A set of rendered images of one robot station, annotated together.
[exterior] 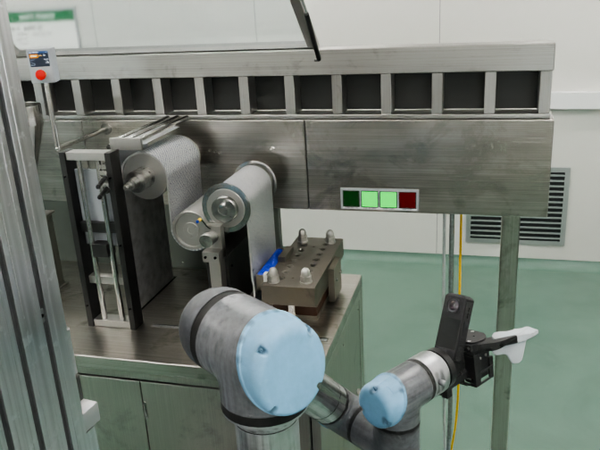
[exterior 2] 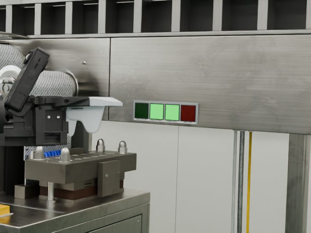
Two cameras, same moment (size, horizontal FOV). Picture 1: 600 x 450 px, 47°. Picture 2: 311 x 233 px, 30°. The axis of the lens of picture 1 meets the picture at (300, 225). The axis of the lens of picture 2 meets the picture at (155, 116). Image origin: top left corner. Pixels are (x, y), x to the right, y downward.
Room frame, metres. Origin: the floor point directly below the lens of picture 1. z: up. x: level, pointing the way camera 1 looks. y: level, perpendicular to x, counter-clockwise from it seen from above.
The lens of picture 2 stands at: (0.16, -0.69, 1.27)
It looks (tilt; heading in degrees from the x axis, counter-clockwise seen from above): 3 degrees down; 14
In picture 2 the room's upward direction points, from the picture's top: 2 degrees clockwise
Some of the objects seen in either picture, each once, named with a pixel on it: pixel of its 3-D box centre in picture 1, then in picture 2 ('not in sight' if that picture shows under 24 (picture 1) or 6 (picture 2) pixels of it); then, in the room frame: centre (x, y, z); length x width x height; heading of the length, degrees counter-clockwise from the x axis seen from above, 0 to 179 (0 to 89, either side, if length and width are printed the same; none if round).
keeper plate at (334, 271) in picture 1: (336, 279); (109, 177); (1.97, -0.10, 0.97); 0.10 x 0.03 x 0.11; 164
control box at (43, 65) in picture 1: (42, 65); not in sight; (2.06, 0.73, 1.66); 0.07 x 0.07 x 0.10; 0
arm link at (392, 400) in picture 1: (395, 395); not in sight; (0.95, -0.14, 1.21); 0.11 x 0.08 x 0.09; 130
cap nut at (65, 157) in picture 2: (305, 274); (65, 154); (1.82, -0.01, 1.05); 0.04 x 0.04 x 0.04
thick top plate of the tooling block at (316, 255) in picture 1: (305, 269); (84, 165); (1.98, -0.01, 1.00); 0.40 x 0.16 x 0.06; 164
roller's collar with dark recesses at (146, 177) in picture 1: (140, 179); not in sight; (1.93, 0.45, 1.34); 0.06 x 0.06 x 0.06; 74
